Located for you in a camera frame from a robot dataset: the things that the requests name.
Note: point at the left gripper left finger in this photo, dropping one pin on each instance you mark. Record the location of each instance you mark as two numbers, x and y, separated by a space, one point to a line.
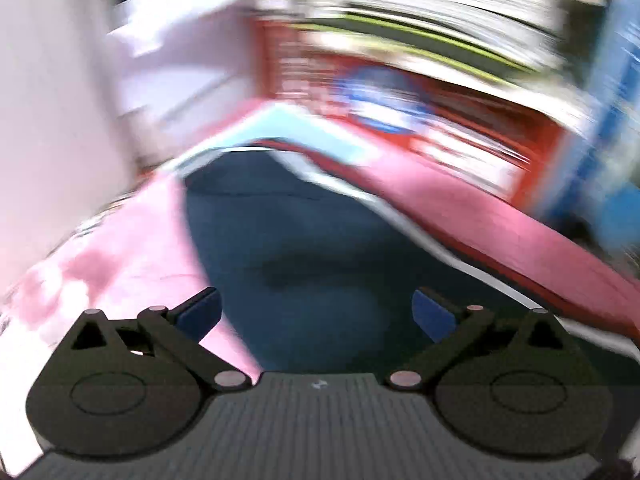
153 348

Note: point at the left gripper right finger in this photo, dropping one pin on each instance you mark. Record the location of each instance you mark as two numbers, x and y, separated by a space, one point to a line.
475 347

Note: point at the navy white zip jacket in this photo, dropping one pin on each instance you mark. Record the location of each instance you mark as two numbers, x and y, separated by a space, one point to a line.
318 276

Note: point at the pink bunny print towel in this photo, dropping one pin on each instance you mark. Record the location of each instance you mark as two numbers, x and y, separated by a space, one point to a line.
139 255

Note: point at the red plastic crate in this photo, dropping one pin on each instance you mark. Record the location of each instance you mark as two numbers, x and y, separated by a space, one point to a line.
504 148

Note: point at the row of upright books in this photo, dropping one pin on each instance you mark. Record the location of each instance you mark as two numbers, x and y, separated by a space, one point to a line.
592 191

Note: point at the blue printed paper sheet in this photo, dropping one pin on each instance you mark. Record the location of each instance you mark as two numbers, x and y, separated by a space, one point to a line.
294 125

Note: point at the white paper boxes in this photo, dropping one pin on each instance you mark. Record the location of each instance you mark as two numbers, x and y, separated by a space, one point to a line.
177 67

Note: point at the stack of magazines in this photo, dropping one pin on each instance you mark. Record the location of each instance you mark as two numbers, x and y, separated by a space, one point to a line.
534 53

